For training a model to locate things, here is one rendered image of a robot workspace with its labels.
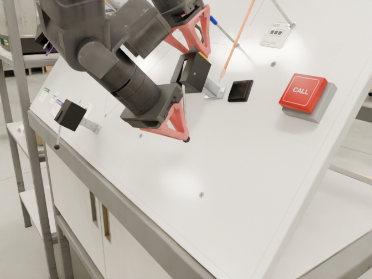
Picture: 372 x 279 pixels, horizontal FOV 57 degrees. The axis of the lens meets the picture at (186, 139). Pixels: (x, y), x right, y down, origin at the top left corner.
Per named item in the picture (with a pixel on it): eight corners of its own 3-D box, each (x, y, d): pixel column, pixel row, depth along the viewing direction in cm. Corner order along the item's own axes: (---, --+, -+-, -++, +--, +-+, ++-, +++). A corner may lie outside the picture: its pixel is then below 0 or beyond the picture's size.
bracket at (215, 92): (203, 99, 65) (186, 86, 62) (208, 88, 65) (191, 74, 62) (222, 98, 62) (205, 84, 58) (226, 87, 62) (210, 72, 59)
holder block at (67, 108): (75, 156, 90) (40, 141, 84) (98, 115, 91) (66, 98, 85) (81, 162, 87) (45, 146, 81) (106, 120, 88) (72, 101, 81)
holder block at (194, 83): (184, 93, 61) (169, 82, 59) (195, 66, 62) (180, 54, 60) (201, 93, 58) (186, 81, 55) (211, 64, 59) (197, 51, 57)
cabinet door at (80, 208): (105, 280, 104) (95, 180, 93) (53, 204, 146) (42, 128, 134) (111, 278, 105) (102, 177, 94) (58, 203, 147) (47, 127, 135)
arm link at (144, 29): (39, 19, 42) (71, 58, 39) (104, -49, 42) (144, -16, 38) (95, 65, 53) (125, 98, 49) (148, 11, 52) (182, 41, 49)
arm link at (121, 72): (74, 57, 49) (79, 69, 44) (108, 23, 49) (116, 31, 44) (109, 89, 53) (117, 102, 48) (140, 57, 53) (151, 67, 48)
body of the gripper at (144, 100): (145, 93, 59) (114, 63, 55) (185, 90, 52) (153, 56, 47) (126, 124, 57) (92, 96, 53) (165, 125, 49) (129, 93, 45)
